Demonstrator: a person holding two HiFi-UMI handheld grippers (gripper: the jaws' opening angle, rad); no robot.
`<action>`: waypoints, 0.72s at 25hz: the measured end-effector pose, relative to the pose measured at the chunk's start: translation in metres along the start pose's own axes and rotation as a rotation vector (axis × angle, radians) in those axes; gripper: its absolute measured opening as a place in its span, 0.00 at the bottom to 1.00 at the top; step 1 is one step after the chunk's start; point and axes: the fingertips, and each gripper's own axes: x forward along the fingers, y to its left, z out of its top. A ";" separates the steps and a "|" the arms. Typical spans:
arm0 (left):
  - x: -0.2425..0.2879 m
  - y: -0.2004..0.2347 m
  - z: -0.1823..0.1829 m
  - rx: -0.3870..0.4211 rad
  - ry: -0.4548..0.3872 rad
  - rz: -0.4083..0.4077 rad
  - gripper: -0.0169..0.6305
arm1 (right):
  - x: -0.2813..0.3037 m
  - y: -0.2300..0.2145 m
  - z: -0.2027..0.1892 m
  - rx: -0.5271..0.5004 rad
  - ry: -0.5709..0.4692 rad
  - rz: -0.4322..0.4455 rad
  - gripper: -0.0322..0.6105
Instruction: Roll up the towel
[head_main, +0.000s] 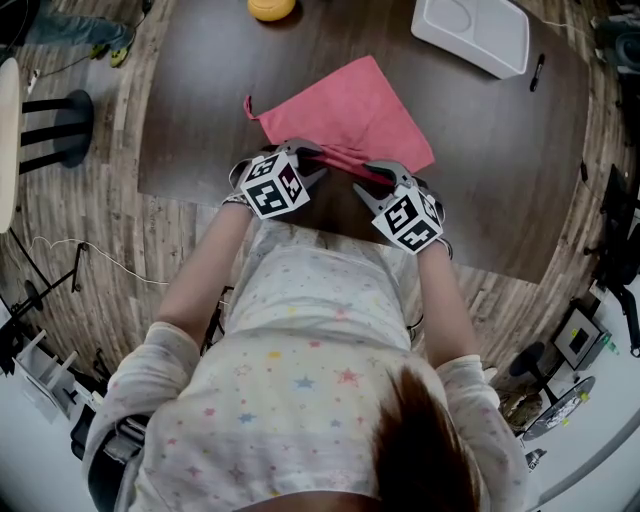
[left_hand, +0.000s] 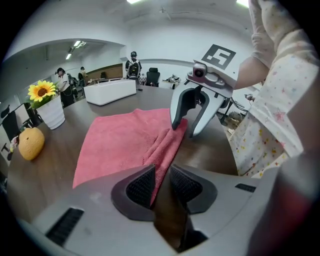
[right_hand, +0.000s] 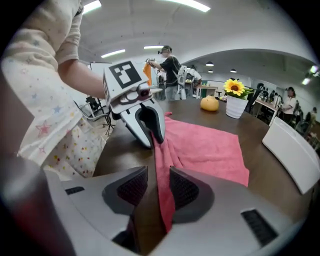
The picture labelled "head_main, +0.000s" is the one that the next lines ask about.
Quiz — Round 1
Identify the white floor cable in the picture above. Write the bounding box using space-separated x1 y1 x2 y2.
27 238 171 287

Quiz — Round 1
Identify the white wooden rack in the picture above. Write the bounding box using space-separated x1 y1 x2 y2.
12 329 96 426

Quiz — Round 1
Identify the camouflage bag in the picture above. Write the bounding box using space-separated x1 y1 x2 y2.
497 389 544 431

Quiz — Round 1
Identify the black floor stand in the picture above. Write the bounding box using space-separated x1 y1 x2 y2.
0 242 89 326

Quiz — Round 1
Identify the black waist pack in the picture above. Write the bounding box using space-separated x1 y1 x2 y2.
84 414 151 512

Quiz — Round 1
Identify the person's right forearm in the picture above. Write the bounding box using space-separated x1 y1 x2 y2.
417 244 479 369

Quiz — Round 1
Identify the pink cloth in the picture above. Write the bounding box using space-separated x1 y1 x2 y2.
243 54 435 184

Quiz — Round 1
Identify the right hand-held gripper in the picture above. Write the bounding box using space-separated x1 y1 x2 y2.
353 158 445 256

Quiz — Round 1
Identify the person's left forearm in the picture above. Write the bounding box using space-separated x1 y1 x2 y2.
154 204 254 351

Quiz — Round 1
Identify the black marker pen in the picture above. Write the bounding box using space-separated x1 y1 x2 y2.
529 53 546 93

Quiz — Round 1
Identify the person's star print shirt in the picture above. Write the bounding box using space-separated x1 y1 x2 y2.
82 219 531 512

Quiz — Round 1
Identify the white plastic tray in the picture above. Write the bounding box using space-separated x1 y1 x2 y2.
410 0 530 81

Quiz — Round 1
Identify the orange pumpkin-shaped jar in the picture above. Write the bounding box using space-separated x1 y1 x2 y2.
247 0 297 23

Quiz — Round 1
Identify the grey box with black screen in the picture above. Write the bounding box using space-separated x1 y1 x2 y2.
552 304 614 372

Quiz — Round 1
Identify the black round stand base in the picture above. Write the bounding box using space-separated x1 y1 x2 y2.
509 342 559 401

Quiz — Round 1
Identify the pale table with black base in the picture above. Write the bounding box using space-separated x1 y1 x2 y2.
0 57 95 235

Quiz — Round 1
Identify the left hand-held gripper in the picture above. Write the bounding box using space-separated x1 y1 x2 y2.
239 138 329 221

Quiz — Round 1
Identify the black office chair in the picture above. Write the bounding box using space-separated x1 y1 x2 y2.
589 164 640 359
69 404 101 464

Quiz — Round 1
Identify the skateboard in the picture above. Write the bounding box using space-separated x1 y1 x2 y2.
522 375 597 441

